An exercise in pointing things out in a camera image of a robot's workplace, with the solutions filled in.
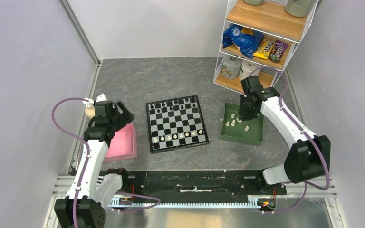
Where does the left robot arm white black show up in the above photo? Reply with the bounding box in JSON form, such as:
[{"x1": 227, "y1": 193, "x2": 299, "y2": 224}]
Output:
[{"x1": 54, "y1": 99, "x2": 134, "y2": 228}]

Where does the green plastic tray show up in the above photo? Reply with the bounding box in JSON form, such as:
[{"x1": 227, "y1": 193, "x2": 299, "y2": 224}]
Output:
[{"x1": 220, "y1": 103, "x2": 264, "y2": 146}]

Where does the pink plastic tray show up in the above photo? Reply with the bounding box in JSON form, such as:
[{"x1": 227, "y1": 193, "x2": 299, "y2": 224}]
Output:
[{"x1": 104, "y1": 123, "x2": 138, "y2": 162}]

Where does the white paper roll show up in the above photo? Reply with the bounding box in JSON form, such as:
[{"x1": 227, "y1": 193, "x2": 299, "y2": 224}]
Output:
[{"x1": 238, "y1": 60, "x2": 261, "y2": 81}]

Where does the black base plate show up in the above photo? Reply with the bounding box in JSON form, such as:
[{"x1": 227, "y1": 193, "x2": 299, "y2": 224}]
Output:
[{"x1": 100, "y1": 169, "x2": 287, "y2": 203}]

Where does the grey green bottle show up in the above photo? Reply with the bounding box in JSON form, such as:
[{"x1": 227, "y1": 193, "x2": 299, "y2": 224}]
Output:
[{"x1": 285, "y1": 0, "x2": 315, "y2": 18}]

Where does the black white chessboard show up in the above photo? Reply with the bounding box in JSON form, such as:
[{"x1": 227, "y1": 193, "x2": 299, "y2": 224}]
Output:
[{"x1": 145, "y1": 95, "x2": 209, "y2": 154}]

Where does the brown candy bag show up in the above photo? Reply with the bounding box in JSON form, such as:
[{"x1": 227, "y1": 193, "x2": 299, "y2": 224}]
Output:
[{"x1": 268, "y1": 39, "x2": 289, "y2": 63}]

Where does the blue snack bag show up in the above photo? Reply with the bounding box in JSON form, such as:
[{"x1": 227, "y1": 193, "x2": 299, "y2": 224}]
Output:
[{"x1": 222, "y1": 24, "x2": 264, "y2": 58}]

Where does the grey cable duct strip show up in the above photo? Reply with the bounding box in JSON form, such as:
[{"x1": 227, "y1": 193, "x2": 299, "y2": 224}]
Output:
[{"x1": 108, "y1": 195, "x2": 277, "y2": 209}]

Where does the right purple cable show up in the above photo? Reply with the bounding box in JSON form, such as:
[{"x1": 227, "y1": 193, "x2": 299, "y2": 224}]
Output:
[{"x1": 249, "y1": 66, "x2": 331, "y2": 215}]

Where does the white wire wooden shelf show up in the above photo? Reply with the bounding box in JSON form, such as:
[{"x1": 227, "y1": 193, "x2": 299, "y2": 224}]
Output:
[{"x1": 213, "y1": 0, "x2": 318, "y2": 94}]

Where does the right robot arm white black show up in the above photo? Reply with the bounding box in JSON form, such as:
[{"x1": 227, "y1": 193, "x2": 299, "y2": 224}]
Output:
[{"x1": 239, "y1": 76, "x2": 331, "y2": 194}]

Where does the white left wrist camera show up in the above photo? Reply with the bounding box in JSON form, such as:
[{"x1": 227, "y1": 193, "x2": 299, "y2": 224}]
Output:
[{"x1": 82, "y1": 94, "x2": 107, "y2": 107}]

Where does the yellow candy bag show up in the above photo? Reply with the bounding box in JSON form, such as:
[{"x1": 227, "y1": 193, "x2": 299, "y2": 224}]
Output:
[{"x1": 253, "y1": 38, "x2": 275, "y2": 59}]

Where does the white jug with label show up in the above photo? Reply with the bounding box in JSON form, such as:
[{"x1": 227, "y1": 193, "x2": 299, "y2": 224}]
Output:
[{"x1": 221, "y1": 56, "x2": 242, "y2": 79}]

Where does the aluminium corner rail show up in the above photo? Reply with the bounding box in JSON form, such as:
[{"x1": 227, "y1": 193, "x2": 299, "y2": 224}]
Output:
[{"x1": 59, "y1": 0, "x2": 101, "y2": 66}]

